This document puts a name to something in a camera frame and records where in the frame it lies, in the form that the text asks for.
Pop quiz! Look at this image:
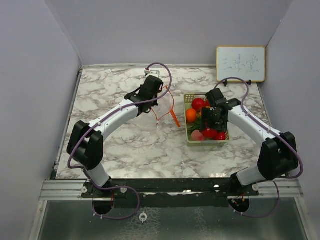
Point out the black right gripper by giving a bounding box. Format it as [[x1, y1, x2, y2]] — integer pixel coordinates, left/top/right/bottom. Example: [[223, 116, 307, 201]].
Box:
[[201, 107, 227, 133]]

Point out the red apple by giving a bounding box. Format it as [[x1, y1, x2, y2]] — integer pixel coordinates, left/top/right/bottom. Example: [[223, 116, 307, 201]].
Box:
[[191, 98, 207, 112]]

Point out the clear orange-zipper zip bag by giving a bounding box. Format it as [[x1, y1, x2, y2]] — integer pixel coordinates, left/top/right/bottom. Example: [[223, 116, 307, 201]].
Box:
[[151, 85, 181, 128]]

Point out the orange fruit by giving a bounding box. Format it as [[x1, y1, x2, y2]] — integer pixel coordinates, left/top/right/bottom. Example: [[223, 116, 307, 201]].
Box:
[[185, 108, 197, 124]]

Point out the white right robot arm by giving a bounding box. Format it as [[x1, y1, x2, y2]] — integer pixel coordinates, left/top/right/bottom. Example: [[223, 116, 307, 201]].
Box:
[[200, 88, 299, 196]]

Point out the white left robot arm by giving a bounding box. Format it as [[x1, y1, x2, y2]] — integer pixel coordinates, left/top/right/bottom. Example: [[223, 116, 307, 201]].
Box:
[[66, 75, 164, 198]]

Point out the red bell pepper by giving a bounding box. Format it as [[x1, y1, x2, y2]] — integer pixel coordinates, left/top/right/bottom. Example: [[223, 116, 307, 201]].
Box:
[[201, 128, 227, 141]]

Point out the toy pineapple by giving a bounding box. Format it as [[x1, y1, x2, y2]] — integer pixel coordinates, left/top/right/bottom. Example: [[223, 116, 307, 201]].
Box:
[[187, 112, 202, 132]]

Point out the pale green plastic basket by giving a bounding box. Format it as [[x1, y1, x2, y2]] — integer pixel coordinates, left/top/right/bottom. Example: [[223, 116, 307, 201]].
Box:
[[183, 93, 230, 147]]

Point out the pink peach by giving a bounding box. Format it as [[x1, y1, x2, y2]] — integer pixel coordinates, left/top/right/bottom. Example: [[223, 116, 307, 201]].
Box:
[[191, 129, 206, 141]]

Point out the small framed whiteboard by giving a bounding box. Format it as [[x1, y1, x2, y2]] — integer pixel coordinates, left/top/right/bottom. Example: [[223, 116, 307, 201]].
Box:
[[216, 46, 266, 83]]

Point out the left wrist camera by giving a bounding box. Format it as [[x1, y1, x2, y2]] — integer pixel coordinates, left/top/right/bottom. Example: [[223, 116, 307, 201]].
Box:
[[144, 69, 160, 78]]

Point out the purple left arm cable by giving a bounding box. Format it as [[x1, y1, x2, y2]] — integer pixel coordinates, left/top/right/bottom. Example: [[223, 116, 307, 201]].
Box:
[[67, 62, 173, 221]]

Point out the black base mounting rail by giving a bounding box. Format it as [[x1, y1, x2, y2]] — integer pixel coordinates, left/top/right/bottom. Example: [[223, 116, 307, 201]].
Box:
[[81, 178, 259, 209]]

